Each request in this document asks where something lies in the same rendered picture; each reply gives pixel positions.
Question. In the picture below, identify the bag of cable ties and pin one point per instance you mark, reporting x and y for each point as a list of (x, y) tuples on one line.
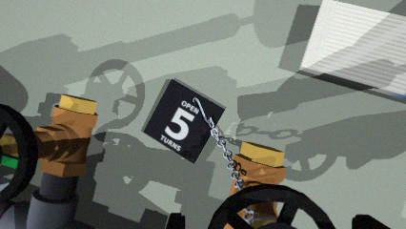
[(358, 46)]

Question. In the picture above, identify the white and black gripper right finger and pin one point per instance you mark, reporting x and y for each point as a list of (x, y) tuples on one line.
[(367, 222)]

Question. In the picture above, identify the black tag with metal chain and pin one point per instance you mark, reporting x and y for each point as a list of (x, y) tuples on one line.
[(184, 126)]

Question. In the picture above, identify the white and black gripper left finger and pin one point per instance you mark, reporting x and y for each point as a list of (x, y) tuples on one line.
[(176, 221)]

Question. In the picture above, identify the dark grey pipe manifold with clamps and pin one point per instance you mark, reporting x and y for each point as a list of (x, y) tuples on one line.
[(65, 144)]

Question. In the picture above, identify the grey cylinder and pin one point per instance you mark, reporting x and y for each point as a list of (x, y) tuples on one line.
[(276, 225)]

